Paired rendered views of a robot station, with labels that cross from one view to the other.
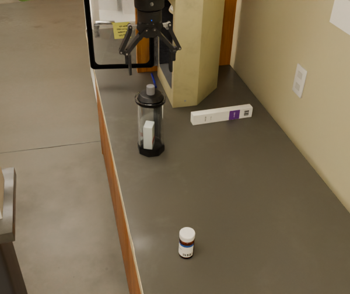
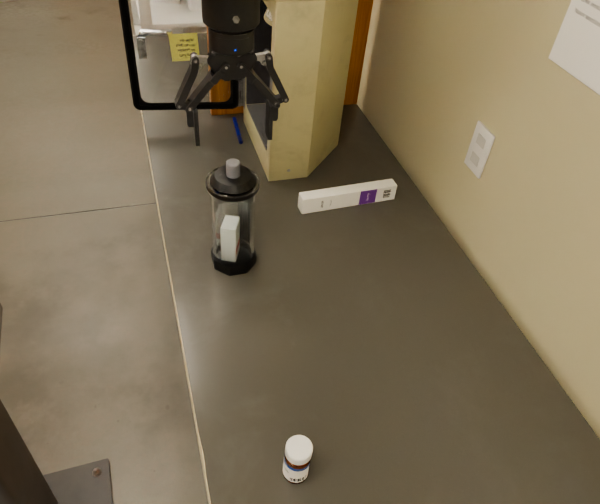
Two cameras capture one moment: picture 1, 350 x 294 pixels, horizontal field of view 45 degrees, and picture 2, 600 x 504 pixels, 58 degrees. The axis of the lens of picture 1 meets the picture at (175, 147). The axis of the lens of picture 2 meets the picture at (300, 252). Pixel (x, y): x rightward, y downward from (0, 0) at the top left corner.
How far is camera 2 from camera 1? 0.41 m
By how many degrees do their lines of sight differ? 9
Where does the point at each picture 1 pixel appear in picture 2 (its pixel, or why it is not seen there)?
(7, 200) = not seen: outside the picture
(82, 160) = (131, 233)
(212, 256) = (339, 477)
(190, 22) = (301, 43)
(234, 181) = (372, 323)
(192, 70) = (302, 122)
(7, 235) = not seen: outside the picture
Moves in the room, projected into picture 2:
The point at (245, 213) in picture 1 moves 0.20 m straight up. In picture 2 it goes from (392, 387) to (415, 320)
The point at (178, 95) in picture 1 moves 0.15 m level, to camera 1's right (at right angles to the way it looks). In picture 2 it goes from (278, 163) to (334, 165)
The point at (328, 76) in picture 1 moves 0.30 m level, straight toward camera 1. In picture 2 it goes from (536, 152) to (530, 246)
